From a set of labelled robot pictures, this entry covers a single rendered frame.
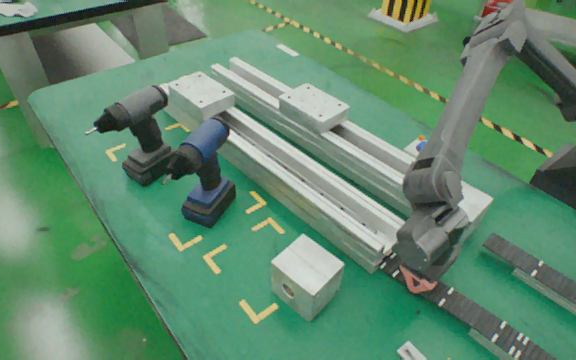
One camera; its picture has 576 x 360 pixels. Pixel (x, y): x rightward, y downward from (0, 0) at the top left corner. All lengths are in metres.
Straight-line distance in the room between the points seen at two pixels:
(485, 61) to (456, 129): 0.18
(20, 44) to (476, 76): 1.92
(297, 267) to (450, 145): 0.33
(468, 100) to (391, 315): 0.42
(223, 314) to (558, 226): 0.79
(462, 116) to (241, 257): 0.51
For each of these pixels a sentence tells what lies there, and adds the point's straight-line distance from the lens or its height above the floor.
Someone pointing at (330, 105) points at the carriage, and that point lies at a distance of 1.07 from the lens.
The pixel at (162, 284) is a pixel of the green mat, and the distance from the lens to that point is 0.85.
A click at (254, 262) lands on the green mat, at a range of 0.85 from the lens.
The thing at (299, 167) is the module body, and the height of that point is 0.84.
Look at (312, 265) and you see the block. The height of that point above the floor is 0.87.
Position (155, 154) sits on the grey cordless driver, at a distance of 1.02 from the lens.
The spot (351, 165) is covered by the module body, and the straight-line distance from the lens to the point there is 1.00.
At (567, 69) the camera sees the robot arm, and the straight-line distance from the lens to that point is 1.14.
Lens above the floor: 1.47
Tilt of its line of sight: 43 degrees down
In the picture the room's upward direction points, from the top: 3 degrees clockwise
